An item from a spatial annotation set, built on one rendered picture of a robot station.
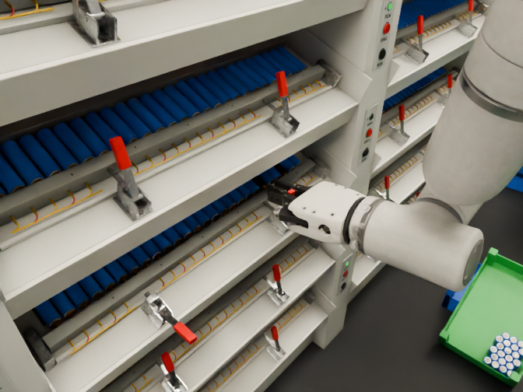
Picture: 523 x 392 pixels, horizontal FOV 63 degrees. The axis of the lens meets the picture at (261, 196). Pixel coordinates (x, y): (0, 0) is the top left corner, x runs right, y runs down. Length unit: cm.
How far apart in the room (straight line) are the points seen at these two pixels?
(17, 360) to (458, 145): 48
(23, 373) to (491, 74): 52
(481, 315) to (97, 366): 106
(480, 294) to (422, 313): 17
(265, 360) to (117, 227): 64
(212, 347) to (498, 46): 66
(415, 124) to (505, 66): 80
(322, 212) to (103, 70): 36
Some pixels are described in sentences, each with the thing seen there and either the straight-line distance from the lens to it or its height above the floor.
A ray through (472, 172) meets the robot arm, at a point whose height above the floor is 83.
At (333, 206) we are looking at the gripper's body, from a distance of 64.
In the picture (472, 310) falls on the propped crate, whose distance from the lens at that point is 140.
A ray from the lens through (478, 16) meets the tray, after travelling 138.
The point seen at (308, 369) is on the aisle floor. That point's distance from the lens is 124.
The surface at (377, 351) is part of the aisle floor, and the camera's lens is 130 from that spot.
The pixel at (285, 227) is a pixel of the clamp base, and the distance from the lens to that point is 75.
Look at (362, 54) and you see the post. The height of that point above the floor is 82.
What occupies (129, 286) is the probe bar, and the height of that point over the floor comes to 59.
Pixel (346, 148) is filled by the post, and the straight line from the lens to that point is 84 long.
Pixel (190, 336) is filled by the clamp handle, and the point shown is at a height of 57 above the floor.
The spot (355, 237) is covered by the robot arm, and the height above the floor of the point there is 65.
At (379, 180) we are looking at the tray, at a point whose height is 40.
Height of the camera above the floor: 105
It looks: 36 degrees down
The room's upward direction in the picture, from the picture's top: straight up
